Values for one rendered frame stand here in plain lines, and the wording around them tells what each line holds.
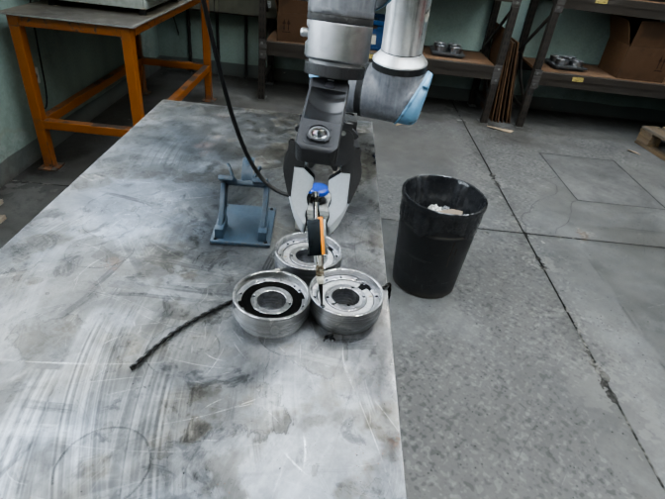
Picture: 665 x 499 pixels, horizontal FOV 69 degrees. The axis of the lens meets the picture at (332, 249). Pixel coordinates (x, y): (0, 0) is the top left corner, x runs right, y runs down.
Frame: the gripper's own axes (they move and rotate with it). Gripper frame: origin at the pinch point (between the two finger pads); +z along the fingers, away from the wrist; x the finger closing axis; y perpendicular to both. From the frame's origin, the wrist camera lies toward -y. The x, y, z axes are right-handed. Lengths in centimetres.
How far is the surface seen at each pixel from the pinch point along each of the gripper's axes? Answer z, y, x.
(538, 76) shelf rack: 2, 348, -150
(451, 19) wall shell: -30, 402, -84
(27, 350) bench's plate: 15.6, -12.6, 32.6
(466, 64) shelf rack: 1, 347, -93
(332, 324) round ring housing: 11.8, -4.6, -3.7
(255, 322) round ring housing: 11.1, -7.3, 6.0
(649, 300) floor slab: 74, 132, -149
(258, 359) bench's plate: 14.8, -10.0, 5.0
